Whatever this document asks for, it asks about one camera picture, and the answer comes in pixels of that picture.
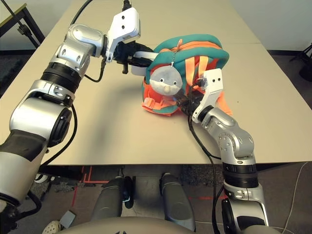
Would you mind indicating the black framed side table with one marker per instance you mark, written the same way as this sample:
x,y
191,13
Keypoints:
x,y
9,17

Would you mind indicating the grey robot right leg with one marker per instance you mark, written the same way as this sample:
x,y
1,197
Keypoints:
x,y
178,202

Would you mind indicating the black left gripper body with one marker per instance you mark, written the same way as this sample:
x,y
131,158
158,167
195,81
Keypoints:
x,y
123,53

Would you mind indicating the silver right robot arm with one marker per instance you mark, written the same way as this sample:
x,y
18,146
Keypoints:
x,y
234,139

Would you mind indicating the white round floor object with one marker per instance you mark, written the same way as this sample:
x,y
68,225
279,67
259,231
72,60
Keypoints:
x,y
41,178

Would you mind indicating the grey robot leg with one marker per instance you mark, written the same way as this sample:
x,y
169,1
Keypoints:
x,y
178,202
109,200

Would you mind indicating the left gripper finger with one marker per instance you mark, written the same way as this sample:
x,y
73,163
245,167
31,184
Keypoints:
x,y
142,47
137,62

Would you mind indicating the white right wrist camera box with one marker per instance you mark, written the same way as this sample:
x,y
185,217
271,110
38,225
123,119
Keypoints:
x,y
214,80

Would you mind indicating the white perforated shoe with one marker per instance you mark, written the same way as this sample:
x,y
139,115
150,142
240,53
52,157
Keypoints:
x,y
51,228

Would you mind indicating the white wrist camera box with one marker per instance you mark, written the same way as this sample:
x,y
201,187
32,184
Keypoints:
x,y
124,24
214,80

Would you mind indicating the grey foot pedal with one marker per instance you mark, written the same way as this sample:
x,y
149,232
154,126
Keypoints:
x,y
67,219

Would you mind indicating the black tripod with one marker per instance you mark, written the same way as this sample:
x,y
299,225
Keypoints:
x,y
304,63

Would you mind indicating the grey robot left leg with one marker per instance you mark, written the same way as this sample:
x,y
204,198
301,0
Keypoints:
x,y
109,200

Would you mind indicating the black slanted pole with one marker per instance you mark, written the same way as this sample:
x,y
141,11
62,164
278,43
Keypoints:
x,y
14,14

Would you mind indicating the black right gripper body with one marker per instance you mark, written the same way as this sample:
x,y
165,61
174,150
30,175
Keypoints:
x,y
192,102

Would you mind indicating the teal and orange backpack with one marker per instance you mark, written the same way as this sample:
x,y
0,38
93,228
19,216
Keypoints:
x,y
207,48

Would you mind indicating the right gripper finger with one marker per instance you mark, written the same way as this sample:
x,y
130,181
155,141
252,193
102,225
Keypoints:
x,y
180,100

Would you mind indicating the black floor mat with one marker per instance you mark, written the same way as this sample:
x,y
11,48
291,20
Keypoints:
x,y
8,70

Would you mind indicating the grey robot torso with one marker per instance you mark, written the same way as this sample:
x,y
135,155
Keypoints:
x,y
156,226

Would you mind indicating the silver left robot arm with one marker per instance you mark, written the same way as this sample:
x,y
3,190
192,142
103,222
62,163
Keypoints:
x,y
48,117

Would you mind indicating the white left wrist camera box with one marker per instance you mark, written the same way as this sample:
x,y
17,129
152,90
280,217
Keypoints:
x,y
124,24

